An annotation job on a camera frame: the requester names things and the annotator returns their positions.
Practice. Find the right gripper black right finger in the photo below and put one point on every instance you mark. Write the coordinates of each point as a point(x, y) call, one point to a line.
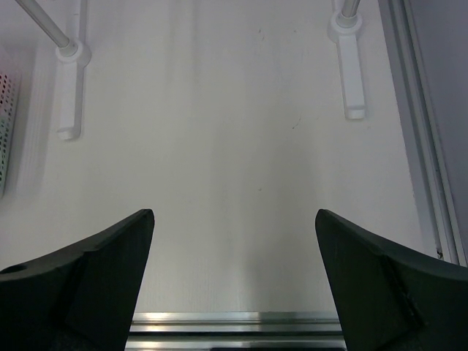
point(388, 296)

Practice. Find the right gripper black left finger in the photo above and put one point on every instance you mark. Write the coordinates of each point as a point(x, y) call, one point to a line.
point(80, 297)

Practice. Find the clear plastic basket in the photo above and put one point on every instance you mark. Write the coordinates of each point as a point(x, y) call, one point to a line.
point(10, 88)

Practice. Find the silver clothes rack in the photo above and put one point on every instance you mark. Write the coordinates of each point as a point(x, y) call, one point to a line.
point(74, 56)

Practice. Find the aluminium mounting rail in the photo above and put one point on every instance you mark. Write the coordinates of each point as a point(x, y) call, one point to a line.
point(235, 331)

